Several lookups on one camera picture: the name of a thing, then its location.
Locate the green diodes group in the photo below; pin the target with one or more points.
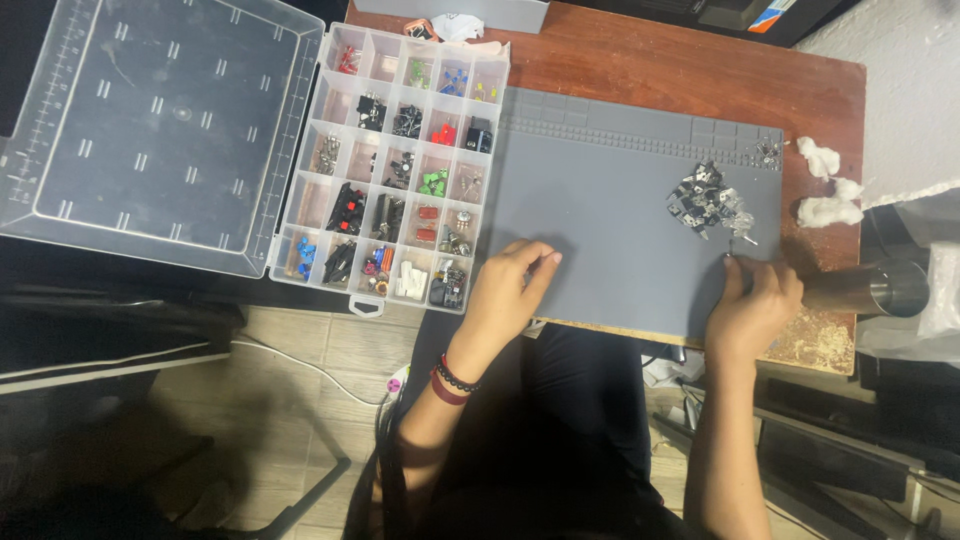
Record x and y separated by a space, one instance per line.
418 73

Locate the white connectors group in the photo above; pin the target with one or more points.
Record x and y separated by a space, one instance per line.
411 281

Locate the grey silicone work mat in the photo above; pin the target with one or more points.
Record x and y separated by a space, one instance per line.
615 225

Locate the green terminal blocks group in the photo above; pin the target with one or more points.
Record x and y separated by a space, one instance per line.
433 182

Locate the red push buttons group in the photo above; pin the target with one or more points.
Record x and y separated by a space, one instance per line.
444 135

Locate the black device with blue label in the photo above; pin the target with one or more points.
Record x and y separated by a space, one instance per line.
750 16

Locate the person's black trousers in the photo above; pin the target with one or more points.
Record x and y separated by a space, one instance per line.
555 442

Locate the coloured coils and parts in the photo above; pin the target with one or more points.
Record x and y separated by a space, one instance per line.
377 266

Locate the grey plastic bin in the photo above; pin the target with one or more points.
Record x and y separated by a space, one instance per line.
457 11

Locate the blue trimmers group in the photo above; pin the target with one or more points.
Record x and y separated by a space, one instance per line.
304 256

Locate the red diodes group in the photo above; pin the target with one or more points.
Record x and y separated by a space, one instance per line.
348 60

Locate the orange and black small part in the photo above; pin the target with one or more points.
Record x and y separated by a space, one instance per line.
420 30

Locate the pile of clear diodes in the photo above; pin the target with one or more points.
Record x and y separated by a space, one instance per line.
742 225

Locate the stainless steel cup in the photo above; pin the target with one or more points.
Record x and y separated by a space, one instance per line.
862 289

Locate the metal potentiometers group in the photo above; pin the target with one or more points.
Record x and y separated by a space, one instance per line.
457 234

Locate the black circuit modules group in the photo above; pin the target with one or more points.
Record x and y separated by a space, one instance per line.
448 286

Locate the white cotton ball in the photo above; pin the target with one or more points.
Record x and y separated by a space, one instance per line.
825 213
819 159
847 187

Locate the yellow diodes group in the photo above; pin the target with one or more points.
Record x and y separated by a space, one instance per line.
486 91

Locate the black chip sockets group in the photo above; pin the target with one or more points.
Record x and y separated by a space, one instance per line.
388 217

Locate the brown film capacitors group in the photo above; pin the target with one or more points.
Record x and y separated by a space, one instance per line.
426 223

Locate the black capacitors group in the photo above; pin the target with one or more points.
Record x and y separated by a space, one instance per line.
478 136

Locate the small pile of metal parts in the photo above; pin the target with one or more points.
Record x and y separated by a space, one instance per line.
769 152

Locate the crumpled white paper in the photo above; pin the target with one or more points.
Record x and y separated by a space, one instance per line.
457 27

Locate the pile of black transistors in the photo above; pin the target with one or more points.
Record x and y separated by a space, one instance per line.
701 199

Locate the blue diodes group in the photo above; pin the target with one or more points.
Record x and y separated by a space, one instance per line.
452 81

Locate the black and red connectors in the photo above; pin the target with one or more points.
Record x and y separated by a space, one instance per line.
346 208

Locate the clear plastic organizer box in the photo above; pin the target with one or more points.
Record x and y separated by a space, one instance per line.
225 142

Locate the person's left hand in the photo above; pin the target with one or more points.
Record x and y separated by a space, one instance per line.
499 296

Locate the black side furniture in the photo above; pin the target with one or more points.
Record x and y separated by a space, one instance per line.
97 345

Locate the person's right hand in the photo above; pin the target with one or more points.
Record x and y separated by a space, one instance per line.
754 311

